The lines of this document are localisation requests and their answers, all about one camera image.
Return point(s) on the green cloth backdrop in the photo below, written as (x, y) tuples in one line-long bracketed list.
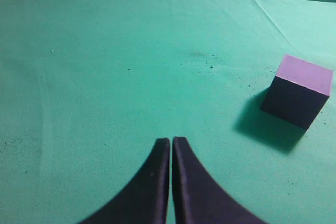
[(87, 86)]

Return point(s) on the purple cube block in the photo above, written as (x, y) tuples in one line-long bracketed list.
[(298, 91)]

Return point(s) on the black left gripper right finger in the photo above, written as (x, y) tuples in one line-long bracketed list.
[(197, 197)]

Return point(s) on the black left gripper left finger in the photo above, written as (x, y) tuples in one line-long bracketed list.
[(145, 197)]

